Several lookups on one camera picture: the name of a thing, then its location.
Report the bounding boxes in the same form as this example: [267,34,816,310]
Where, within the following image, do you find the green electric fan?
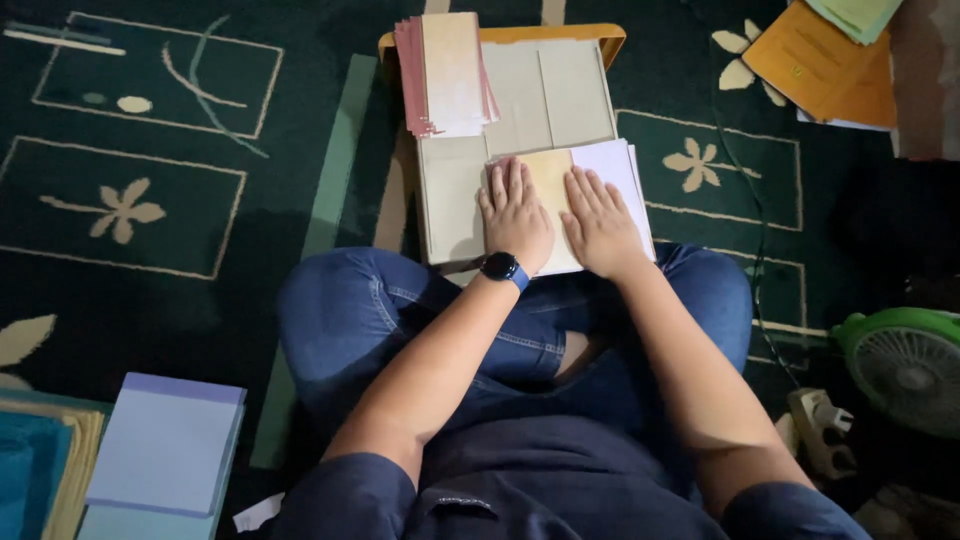
[829,306,960,441]

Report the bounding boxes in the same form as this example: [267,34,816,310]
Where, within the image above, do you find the stack of light blue paper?
[77,372,248,540]

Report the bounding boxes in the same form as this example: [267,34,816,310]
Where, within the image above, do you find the thin black cable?
[678,0,805,391]

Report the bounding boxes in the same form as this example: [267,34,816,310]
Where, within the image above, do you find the person's left hand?
[477,156,557,276]

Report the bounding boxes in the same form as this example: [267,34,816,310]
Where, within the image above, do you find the black smartwatch with blue band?
[480,252,531,294]

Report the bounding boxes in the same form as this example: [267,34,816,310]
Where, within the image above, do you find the stack of orange folders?
[741,0,899,130]

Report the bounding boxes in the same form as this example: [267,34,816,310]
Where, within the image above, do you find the person's dark blue shirt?
[271,375,875,540]

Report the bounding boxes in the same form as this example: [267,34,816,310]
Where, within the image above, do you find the green patterned carpet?
[0,0,960,540]

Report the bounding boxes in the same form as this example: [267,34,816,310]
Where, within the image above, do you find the cream and white card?
[484,138,658,278]

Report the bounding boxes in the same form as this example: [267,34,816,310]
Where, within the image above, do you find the cream power strip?
[774,387,859,482]

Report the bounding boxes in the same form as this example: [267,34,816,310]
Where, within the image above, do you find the stack of teal and cream paper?
[0,387,114,540]

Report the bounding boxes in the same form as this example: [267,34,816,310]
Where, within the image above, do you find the black bag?
[831,159,960,305]

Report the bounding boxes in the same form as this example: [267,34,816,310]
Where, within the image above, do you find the flat grey and yellow cardboard box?
[378,23,628,269]

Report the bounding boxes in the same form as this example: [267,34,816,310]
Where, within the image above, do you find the person's right hand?
[558,166,653,283]

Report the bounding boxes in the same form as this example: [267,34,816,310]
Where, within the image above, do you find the person's blue jeans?
[276,241,755,481]

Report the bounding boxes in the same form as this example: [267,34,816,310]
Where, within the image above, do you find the stack of light green papers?
[804,0,906,47]

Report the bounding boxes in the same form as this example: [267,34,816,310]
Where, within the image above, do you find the small white paper scrap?
[231,492,287,534]

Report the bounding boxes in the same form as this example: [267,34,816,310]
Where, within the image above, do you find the brown pink cloth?
[889,0,960,163]

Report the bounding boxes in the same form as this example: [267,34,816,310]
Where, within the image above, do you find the stack of pink-edged cards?
[393,10,501,141]

